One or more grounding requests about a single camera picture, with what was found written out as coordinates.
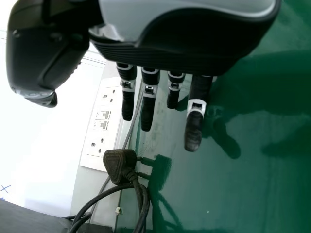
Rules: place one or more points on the white socket strip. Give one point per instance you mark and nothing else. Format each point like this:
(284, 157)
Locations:
(107, 136)

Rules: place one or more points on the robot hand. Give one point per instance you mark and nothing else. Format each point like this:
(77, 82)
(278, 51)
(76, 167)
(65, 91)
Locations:
(184, 36)

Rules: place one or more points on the dark grey box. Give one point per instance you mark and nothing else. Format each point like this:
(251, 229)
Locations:
(36, 218)

